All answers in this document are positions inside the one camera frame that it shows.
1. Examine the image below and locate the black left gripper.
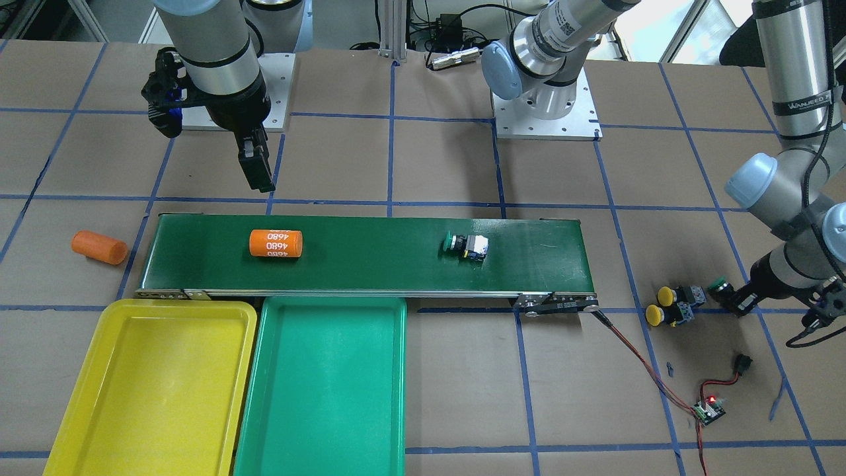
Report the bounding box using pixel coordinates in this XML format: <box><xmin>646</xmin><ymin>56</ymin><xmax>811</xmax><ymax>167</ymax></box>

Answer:
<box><xmin>724</xmin><ymin>252</ymin><xmax>800</xmax><ymax>317</ymax></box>

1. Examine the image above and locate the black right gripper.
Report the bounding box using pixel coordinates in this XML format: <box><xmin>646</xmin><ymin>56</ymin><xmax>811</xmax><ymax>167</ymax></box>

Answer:
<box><xmin>205</xmin><ymin>79</ymin><xmax>276</xmax><ymax>193</ymax></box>

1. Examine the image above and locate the orange cylinder with white print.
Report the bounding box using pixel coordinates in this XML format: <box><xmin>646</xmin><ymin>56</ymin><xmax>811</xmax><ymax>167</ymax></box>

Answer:
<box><xmin>248</xmin><ymin>229</ymin><xmax>304</xmax><ymax>258</ymax></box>

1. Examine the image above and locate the plain orange cylinder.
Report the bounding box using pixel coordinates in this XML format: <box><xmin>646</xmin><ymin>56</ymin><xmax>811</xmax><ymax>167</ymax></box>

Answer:
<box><xmin>71</xmin><ymin>230</ymin><xmax>130</xmax><ymax>266</ymax></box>

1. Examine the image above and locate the green push button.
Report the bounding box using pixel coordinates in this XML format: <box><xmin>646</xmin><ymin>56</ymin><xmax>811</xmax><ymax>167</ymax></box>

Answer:
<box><xmin>442</xmin><ymin>232</ymin><xmax>489</xmax><ymax>262</ymax></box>
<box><xmin>706</xmin><ymin>276</ymin><xmax>737</xmax><ymax>313</ymax></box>

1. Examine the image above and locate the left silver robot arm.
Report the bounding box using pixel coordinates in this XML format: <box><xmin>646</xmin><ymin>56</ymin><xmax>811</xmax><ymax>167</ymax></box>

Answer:
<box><xmin>481</xmin><ymin>1</ymin><xmax>844</xmax><ymax>331</ymax></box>

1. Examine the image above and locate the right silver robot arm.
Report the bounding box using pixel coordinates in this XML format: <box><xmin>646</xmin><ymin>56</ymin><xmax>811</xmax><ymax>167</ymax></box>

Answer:
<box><xmin>141</xmin><ymin>1</ymin><xmax>313</xmax><ymax>193</ymax></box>

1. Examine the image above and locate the yellow push button upper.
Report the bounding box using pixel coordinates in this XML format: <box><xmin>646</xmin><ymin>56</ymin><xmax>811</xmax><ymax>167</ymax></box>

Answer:
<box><xmin>656</xmin><ymin>284</ymin><xmax>707</xmax><ymax>308</ymax></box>

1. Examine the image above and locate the yellow push button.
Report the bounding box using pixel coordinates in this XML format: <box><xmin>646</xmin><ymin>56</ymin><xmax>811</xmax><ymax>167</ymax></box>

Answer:
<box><xmin>644</xmin><ymin>302</ymin><xmax>695</xmax><ymax>327</ymax></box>
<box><xmin>656</xmin><ymin>284</ymin><xmax>707</xmax><ymax>308</ymax></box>

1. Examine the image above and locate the yellow push button lower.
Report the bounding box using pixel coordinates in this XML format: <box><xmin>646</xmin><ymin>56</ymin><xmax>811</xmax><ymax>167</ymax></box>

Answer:
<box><xmin>644</xmin><ymin>302</ymin><xmax>695</xmax><ymax>327</ymax></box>

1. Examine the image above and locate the small motor controller board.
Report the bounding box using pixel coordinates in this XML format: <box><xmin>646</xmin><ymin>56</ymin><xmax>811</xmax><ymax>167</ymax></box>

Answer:
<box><xmin>692</xmin><ymin>395</ymin><xmax>726</xmax><ymax>426</ymax></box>

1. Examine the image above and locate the green conveyor belt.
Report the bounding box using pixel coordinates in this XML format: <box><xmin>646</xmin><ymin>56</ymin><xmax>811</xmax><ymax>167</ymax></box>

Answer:
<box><xmin>135</xmin><ymin>214</ymin><xmax>599</xmax><ymax>315</ymax></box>

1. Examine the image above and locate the yellow plastic tray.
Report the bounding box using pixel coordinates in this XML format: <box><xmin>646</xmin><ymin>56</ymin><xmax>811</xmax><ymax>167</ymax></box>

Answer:
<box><xmin>44</xmin><ymin>300</ymin><xmax>258</xmax><ymax>475</ymax></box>

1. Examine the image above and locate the green plastic tray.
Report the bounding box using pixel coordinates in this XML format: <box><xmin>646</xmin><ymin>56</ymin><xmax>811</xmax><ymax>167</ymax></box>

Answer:
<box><xmin>233</xmin><ymin>296</ymin><xmax>407</xmax><ymax>475</ymax></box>

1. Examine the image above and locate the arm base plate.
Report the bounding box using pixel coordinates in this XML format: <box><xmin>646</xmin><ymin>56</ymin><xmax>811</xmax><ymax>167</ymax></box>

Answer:
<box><xmin>490</xmin><ymin>70</ymin><xmax>603</xmax><ymax>141</ymax></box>
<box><xmin>176</xmin><ymin>53</ymin><xmax>297</xmax><ymax>133</ymax></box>

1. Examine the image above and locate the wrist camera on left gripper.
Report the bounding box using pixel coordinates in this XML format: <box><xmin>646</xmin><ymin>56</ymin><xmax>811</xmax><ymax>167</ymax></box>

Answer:
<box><xmin>801</xmin><ymin>278</ymin><xmax>845</xmax><ymax>331</ymax></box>

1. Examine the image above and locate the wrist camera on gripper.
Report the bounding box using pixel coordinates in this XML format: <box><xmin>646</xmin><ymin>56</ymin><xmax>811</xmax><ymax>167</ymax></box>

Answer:
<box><xmin>801</xmin><ymin>278</ymin><xmax>845</xmax><ymax>331</ymax></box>
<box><xmin>141</xmin><ymin>46</ymin><xmax>182</xmax><ymax>139</ymax></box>

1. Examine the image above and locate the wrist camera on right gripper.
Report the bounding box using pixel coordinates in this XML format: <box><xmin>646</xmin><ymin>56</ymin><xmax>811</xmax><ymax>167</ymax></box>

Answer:
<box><xmin>141</xmin><ymin>46</ymin><xmax>182</xmax><ymax>139</ymax></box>

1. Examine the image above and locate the red black power cable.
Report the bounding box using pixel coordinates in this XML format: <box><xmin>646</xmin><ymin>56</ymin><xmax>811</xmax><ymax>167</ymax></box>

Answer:
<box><xmin>592</xmin><ymin>311</ymin><xmax>748</xmax><ymax>476</ymax></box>

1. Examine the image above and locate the aluminium frame post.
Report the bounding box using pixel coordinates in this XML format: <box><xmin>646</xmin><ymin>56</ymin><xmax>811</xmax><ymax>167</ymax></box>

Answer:
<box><xmin>377</xmin><ymin>1</ymin><xmax>410</xmax><ymax>64</ymax></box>

